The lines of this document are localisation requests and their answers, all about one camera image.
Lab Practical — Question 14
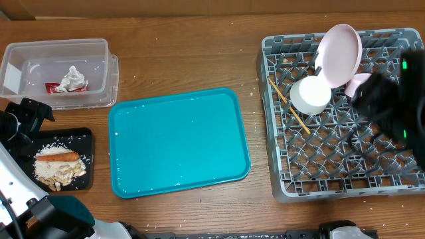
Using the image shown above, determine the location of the red snack wrapper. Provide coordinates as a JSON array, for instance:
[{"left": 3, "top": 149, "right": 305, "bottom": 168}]
[{"left": 45, "top": 83, "right": 89, "bottom": 94}]

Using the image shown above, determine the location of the black plastic tray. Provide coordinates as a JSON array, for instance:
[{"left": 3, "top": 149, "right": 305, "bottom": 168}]
[{"left": 17, "top": 127, "right": 94, "bottom": 192}]

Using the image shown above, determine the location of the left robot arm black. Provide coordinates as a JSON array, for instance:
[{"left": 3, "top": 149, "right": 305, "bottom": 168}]
[{"left": 1, "top": 98, "right": 139, "bottom": 239}]

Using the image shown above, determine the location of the wooden chopstick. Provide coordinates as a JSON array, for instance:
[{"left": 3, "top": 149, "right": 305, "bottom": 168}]
[{"left": 268, "top": 78, "right": 311, "bottom": 134}]

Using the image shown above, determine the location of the pink bowl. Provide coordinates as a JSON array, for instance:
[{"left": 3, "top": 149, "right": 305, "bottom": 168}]
[{"left": 345, "top": 73, "right": 371, "bottom": 98}]

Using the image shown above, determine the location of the clear plastic bin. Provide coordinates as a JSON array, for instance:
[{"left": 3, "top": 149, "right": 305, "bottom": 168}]
[{"left": 1, "top": 39, "right": 116, "bottom": 99}]

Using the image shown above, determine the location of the white bowl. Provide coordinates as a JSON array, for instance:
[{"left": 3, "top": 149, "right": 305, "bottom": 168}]
[{"left": 290, "top": 76, "right": 331, "bottom": 115}]

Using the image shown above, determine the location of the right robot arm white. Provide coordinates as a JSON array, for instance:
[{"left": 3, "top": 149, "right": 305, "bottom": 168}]
[{"left": 351, "top": 50, "right": 424, "bottom": 169}]

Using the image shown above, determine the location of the white plate with food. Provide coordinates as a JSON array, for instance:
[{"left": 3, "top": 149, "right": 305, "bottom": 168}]
[{"left": 315, "top": 24, "right": 363, "bottom": 88}]

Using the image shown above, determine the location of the white napkin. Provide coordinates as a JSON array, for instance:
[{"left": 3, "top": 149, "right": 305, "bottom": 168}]
[{"left": 55, "top": 66, "right": 88, "bottom": 92}]

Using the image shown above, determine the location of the orange carrot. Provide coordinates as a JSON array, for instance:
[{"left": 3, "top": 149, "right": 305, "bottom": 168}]
[{"left": 36, "top": 152, "right": 80, "bottom": 162}]

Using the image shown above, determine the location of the peanuts and rice food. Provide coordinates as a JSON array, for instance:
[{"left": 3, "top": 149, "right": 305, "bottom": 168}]
[{"left": 33, "top": 143, "right": 89, "bottom": 192}]

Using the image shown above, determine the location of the teal serving tray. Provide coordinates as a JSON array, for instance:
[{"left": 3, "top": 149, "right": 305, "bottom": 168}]
[{"left": 108, "top": 88, "right": 251, "bottom": 199}]

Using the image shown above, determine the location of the grey dishwasher rack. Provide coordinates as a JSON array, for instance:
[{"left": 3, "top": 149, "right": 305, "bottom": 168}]
[{"left": 258, "top": 28, "right": 424, "bottom": 202}]

